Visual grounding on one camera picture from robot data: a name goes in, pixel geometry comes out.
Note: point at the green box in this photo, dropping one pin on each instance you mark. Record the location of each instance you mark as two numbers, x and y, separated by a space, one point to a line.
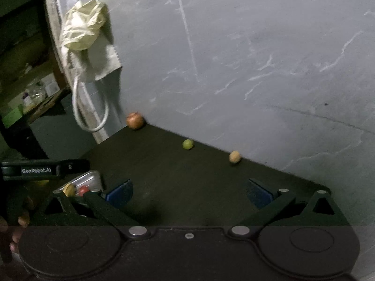
10 117

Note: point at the clear plastic bottle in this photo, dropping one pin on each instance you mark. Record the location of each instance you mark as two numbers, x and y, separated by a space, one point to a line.
37 91

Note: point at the red cherry tomato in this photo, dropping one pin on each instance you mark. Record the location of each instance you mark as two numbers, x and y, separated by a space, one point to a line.
82 190

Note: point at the small tan fruit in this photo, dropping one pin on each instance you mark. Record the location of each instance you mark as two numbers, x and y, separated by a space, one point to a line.
235 157

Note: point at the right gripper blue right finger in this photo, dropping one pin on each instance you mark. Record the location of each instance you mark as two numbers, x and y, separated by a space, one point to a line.
259 194

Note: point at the metal baking tray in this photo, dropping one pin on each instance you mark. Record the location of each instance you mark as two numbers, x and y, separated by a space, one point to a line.
91 179

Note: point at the green grape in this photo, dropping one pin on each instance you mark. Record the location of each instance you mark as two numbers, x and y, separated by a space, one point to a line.
188 144

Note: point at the small white box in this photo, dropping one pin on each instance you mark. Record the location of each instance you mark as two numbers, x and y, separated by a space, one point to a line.
51 87

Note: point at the red apple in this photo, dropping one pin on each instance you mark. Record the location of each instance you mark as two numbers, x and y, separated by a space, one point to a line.
134 120

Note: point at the person left hand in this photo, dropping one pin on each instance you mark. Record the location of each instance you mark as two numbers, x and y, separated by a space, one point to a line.
13 233

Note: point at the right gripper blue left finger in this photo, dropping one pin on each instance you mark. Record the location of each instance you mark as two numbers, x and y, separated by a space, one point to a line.
120 195

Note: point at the small beige fruit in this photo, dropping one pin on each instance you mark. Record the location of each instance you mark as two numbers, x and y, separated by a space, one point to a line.
69 190

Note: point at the white hanging cloth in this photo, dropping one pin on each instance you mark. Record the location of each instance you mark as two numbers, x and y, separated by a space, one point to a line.
94 63

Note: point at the wooden board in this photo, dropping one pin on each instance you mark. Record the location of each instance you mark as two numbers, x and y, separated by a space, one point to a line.
49 107

